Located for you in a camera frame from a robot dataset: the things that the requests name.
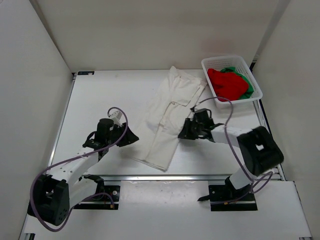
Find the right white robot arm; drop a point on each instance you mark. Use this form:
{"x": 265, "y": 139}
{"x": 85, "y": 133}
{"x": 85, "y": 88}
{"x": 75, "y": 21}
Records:
{"x": 259, "y": 151}

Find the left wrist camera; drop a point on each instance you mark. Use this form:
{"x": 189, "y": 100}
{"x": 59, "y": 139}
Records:
{"x": 116, "y": 118}

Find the white t-shirt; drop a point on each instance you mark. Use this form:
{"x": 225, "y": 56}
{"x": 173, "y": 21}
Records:
{"x": 164, "y": 118}

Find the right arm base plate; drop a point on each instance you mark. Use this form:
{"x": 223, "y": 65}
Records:
{"x": 225, "y": 198}

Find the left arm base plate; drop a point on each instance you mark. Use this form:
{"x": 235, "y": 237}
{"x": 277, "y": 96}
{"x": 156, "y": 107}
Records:
{"x": 106, "y": 196}

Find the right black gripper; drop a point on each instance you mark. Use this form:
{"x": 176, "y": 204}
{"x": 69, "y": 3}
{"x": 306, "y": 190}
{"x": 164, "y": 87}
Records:
{"x": 194, "y": 128}

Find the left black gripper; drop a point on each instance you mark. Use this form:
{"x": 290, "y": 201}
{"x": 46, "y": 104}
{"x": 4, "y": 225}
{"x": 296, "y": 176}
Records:
{"x": 128, "y": 138}

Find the green t-shirt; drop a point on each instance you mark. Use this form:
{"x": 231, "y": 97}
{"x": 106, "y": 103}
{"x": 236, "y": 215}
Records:
{"x": 245, "y": 88}

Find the white plastic basket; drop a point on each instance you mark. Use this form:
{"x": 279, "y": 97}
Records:
{"x": 220, "y": 62}

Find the red t-shirt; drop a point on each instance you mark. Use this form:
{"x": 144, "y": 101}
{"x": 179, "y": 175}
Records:
{"x": 222, "y": 84}

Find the black label sticker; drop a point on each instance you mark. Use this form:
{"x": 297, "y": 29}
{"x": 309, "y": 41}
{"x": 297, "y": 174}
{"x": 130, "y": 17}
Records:
{"x": 85, "y": 73}

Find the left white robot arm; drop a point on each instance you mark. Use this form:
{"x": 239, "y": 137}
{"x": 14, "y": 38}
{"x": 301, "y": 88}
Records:
{"x": 57, "y": 191}

